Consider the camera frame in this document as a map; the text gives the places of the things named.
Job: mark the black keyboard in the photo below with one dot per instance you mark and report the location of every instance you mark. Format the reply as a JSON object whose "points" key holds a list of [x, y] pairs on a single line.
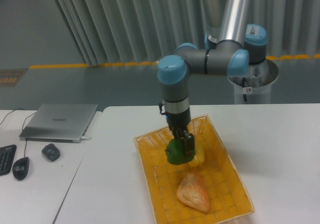
{"points": [[7, 154]]}

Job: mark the green bell pepper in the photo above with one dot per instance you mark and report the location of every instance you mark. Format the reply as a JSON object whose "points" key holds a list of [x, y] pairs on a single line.
{"points": [[175, 153]]}

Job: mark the grey pleated curtain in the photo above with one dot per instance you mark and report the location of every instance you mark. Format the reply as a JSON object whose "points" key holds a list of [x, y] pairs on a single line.
{"points": [[110, 31]]}

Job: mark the yellow bell pepper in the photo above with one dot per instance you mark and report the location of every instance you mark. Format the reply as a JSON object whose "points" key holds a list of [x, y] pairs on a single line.
{"points": [[199, 156]]}

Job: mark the silver closed laptop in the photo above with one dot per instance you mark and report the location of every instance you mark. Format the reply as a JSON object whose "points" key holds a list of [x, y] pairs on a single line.
{"points": [[59, 123]]}

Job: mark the triangular pastry bread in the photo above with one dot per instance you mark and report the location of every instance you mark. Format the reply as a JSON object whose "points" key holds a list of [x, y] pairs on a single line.
{"points": [[192, 192]]}

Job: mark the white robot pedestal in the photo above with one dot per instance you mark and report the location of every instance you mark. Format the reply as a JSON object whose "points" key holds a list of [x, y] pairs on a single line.
{"points": [[256, 86]]}

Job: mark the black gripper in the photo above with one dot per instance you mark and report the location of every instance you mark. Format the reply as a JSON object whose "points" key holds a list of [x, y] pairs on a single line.
{"points": [[178, 122]]}

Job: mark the small black gadget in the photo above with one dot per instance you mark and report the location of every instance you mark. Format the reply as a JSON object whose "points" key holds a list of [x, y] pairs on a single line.
{"points": [[51, 152]]}

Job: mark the yellow woven basket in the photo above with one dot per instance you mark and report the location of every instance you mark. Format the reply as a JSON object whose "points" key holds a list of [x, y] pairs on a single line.
{"points": [[211, 192]]}

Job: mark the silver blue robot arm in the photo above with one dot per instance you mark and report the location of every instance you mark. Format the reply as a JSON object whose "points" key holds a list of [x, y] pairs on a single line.
{"points": [[224, 56]]}

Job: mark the black computer mouse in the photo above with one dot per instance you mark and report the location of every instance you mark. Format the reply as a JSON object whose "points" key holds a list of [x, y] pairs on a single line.
{"points": [[20, 168]]}

